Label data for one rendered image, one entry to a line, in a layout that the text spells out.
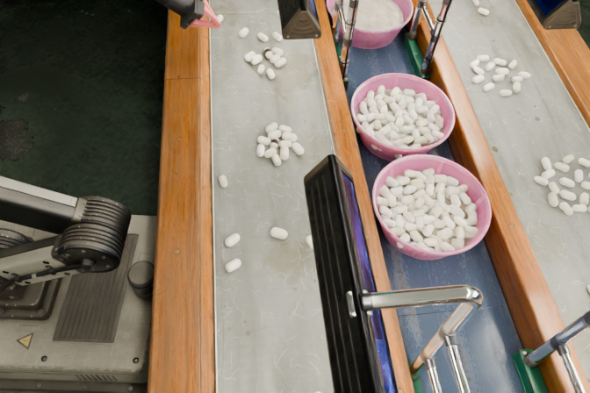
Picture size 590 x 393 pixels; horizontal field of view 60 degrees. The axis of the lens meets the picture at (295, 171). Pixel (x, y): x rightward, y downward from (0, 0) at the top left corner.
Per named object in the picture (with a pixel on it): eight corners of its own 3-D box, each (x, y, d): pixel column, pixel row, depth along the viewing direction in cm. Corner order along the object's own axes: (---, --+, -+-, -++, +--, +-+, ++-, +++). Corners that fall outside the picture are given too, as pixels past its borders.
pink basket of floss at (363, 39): (374, 68, 154) (379, 44, 146) (306, 28, 164) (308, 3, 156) (422, 27, 166) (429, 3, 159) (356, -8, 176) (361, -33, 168)
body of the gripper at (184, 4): (201, -11, 132) (176, -27, 127) (201, 15, 126) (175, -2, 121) (187, 6, 135) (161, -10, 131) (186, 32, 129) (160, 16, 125)
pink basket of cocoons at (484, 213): (378, 278, 114) (386, 259, 107) (356, 180, 130) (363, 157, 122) (492, 268, 117) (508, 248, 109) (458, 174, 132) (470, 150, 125)
